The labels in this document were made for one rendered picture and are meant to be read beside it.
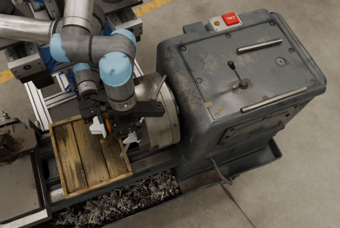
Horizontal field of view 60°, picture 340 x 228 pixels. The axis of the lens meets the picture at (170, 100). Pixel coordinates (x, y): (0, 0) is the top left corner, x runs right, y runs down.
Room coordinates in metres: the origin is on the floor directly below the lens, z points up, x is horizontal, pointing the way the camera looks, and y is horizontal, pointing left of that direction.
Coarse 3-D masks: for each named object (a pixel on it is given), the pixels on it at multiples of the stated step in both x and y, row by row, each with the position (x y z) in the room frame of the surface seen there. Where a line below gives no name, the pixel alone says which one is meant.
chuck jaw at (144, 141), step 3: (141, 126) 0.45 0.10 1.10; (141, 129) 0.44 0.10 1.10; (144, 132) 0.43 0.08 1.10; (144, 135) 0.42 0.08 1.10; (144, 138) 0.41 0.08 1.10; (147, 138) 0.41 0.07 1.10; (141, 141) 0.39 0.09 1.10; (144, 141) 0.39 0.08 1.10; (147, 141) 0.40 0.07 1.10; (138, 144) 0.39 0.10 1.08; (141, 144) 0.38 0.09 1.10; (144, 144) 0.38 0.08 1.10; (147, 144) 0.38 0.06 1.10; (141, 147) 0.37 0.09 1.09; (144, 147) 0.38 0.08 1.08; (150, 147) 0.38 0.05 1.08; (153, 147) 0.38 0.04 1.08; (156, 147) 0.39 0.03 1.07
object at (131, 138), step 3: (132, 132) 0.32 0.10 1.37; (135, 132) 0.32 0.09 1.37; (129, 135) 0.31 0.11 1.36; (132, 135) 0.32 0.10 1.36; (135, 135) 0.32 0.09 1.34; (126, 138) 0.31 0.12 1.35; (129, 138) 0.31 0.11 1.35; (132, 138) 0.31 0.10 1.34; (135, 138) 0.32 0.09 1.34; (123, 141) 0.30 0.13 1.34; (126, 141) 0.30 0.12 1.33; (129, 141) 0.31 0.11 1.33; (132, 141) 0.31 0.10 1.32; (135, 141) 0.31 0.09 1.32; (138, 141) 0.31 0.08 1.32
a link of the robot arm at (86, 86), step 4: (80, 84) 0.60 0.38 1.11; (84, 84) 0.60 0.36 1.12; (88, 84) 0.61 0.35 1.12; (92, 84) 0.61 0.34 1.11; (80, 88) 0.58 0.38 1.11; (84, 88) 0.58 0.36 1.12; (88, 88) 0.58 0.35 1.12; (92, 88) 0.59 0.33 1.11; (96, 88) 0.61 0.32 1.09; (80, 92) 0.57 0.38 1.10
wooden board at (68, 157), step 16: (64, 128) 0.48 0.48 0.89; (80, 128) 0.49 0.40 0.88; (64, 144) 0.40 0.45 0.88; (80, 144) 0.41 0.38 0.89; (96, 144) 0.42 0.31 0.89; (112, 144) 0.43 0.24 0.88; (64, 160) 0.33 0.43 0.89; (80, 160) 0.34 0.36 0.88; (96, 160) 0.35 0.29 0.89; (112, 160) 0.36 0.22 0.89; (128, 160) 0.36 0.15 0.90; (64, 176) 0.26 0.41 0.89; (80, 176) 0.27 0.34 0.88; (96, 176) 0.28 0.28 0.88; (112, 176) 0.29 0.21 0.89; (128, 176) 0.30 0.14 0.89; (64, 192) 0.19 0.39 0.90; (80, 192) 0.20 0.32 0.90
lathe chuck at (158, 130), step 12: (144, 84) 0.58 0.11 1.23; (156, 84) 0.58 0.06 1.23; (144, 96) 0.52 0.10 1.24; (144, 120) 0.44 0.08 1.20; (156, 120) 0.44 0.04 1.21; (168, 120) 0.46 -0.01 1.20; (156, 132) 0.41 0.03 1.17; (168, 132) 0.42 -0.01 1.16; (156, 144) 0.38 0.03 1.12; (168, 144) 0.40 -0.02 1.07
